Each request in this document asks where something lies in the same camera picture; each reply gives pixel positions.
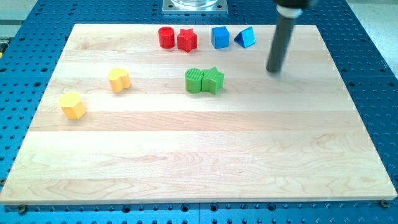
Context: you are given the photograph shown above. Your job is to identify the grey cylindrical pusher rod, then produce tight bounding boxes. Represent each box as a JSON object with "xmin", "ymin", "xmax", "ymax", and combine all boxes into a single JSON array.
[{"xmin": 266, "ymin": 0, "xmax": 318, "ymax": 73}]

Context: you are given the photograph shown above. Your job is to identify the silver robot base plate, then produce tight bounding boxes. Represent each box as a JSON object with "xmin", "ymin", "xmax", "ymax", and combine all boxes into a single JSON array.
[{"xmin": 162, "ymin": 0, "xmax": 228, "ymax": 14}]

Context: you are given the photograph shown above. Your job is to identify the yellow heart block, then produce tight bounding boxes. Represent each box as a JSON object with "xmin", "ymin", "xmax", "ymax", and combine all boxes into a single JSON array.
[{"xmin": 108, "ymin": 68, "xmax": 131, "ymax": 93}]

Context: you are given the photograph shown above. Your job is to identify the green cylinder block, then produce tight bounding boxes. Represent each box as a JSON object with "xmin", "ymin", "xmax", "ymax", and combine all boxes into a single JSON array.
[{"xmin": 185, "ymin": 68, "xmax": 204, "ymax": 93}]

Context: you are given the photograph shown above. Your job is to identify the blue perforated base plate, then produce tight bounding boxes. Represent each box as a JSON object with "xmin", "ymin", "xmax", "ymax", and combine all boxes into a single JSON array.
[{"xmin": 1, "ymin": 1, "xmax": 397, "ymax": 223}]

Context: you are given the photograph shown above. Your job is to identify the blue cube block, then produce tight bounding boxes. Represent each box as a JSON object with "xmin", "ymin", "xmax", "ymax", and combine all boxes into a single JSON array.
[{"xmin": 211, "ymin": 26, "xmax": 230, "ymax": 49}]

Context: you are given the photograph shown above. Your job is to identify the red star block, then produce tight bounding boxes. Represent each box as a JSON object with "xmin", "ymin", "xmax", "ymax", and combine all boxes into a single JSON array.
[{"xmin": 177, "ymin": 29, "xmax": 198, "ymax": 53}]

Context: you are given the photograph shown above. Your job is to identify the yellow hexagon block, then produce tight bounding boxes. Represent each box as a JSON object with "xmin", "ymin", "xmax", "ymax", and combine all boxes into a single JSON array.
[{"xmin": 58, "ymin": 92, "xmax": 86, "ymax": 119}]

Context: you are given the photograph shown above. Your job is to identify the red cylinder block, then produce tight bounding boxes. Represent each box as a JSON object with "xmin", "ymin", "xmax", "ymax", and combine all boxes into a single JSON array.
[{"xmin": 158, "ymin": 26, "xmax": 175, "ymax": 49}]

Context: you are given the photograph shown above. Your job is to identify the wooden board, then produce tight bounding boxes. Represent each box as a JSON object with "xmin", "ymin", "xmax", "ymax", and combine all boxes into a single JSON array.
[{"xmin": 1, "ymin": 24, "xmax": 397, "ymax": 205}]

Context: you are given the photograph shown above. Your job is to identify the blue triangle block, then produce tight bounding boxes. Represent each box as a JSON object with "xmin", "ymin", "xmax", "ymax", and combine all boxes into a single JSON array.
[{"xmin": 234, "ymin": 27, "xmax": 256, "ymax": 49}]

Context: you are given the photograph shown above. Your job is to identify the green star block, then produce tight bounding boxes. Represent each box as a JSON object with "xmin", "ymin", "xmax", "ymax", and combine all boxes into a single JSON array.
[{"xmin": 201, "ymin": 67, "xmax": 224, "ymax": 95}]

